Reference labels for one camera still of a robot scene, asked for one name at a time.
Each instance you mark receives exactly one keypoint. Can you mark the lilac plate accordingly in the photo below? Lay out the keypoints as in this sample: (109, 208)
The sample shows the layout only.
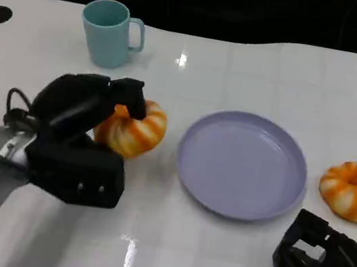
(241, 166)

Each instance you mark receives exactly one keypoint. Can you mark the pale green mug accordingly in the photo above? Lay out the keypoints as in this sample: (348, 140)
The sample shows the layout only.
(106, 39)

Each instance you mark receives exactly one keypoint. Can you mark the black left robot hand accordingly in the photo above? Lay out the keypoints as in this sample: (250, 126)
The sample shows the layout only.
(70, 101)

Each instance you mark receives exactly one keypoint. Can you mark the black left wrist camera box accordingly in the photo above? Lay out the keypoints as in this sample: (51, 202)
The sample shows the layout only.
(82, 175)

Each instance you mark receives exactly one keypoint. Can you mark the orange white toy bread roll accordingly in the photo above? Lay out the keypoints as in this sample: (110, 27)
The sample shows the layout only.
(140, 134)
(356, 197)

